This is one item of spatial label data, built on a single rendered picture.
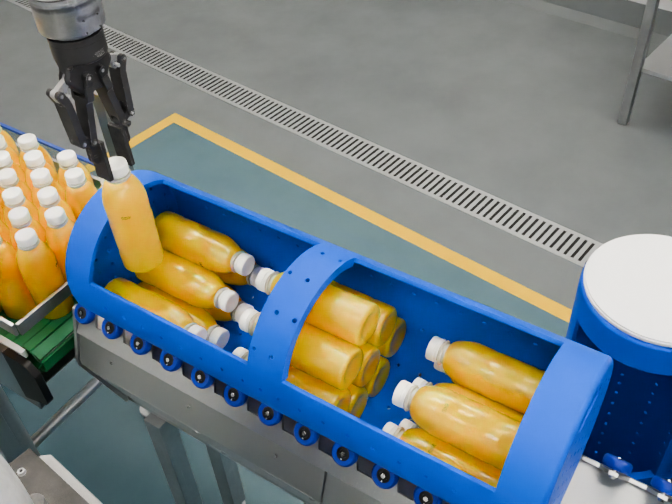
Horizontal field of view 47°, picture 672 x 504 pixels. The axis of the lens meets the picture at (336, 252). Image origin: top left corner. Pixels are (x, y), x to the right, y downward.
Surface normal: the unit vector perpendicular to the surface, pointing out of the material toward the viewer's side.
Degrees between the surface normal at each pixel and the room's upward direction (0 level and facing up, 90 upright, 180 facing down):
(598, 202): 0
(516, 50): 0
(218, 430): 70
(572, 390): 4
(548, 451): 41
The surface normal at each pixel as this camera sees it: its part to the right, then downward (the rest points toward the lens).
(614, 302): -0.05, -0.73
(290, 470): -0.53, 0.32
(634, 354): -0.53, 0.60
